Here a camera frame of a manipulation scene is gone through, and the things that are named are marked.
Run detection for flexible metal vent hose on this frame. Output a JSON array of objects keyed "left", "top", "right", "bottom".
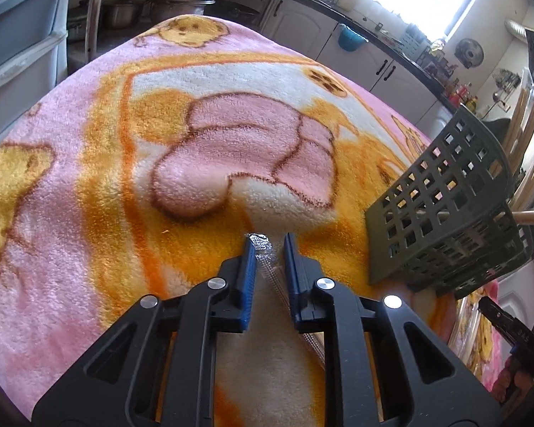
[{"left": 505, "top": 18, "right": 528, "bottom": 38}]

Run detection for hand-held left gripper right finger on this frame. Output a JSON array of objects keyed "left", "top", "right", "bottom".
[{"left": 284, "top": 232, "right": 503, "bottom": 427}]

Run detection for person's right hand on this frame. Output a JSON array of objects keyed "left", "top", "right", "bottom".
[{"left": 501, "top": 358, "right": 534, "bottom": 403}]

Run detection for grey plastic drawer unit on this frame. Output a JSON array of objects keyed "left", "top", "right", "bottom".
[{"left": 0, "top": 0, "right": 74, "bottom": 143}]

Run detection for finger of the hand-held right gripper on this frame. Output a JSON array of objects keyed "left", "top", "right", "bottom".
[{"left": 477, "top": 296, "right": 523, "bottom": 343}]

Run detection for blue hanging basin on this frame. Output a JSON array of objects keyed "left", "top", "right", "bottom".
[{"left": 337, "top": 23, "right": 369, "bottom": 52}]

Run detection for large steel steamer pot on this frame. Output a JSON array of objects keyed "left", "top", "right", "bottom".
[{"left": 149, "top": 0, "right": 216, "bottom": 23}]

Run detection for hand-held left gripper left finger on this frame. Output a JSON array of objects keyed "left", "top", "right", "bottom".
[{"left": 32, "top": 234, "right": 256, "bottom": 427}]

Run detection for row of condiment bottles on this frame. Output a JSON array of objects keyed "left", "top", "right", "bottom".
[{"left": 427, "top": 60, "right": 479, "bottom": 112}]

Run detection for dark kitchen countertop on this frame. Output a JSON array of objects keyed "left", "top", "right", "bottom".
[{"left": 222, "top": 0, "right": 459, "bottom": 112}]

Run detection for hanging metal ladles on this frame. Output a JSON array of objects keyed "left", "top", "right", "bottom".
[{"left": 489, "top": 69, "right": 523, "bottom": 107}]

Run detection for grey-green plastic utensil basket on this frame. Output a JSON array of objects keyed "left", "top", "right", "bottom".
[{"left": 365, "top": 106, "right": 532, "bottom": 299}]

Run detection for steel pot with lid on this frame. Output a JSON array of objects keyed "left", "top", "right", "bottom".
[{"left": 101, "top": 0, "right": 143, "bottom": 30}]

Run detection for white kitchen cabinets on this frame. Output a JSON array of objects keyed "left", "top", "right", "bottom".
[{"left": 260, "top": 0, "right": 455, "bottom": 125}]

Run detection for blue mini drawer organizer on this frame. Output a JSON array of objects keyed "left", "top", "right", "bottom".
[{"left": 403, "top": 22, "right": 430, "bottom": 56}]

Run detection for round metal wall disc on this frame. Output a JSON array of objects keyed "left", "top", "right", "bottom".
[{"left": 455, "top": 38, "right": 485, "bottom": 69}]

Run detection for chrome chair tube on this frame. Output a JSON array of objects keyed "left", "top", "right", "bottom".
[{"left": 84, "top": 0, "right": 112, "bottom": 60}]

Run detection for pink bear printed blanket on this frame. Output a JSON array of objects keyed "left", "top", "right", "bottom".
[{"left": 0, "top": 15, "right": 508, "bottom": 427}]

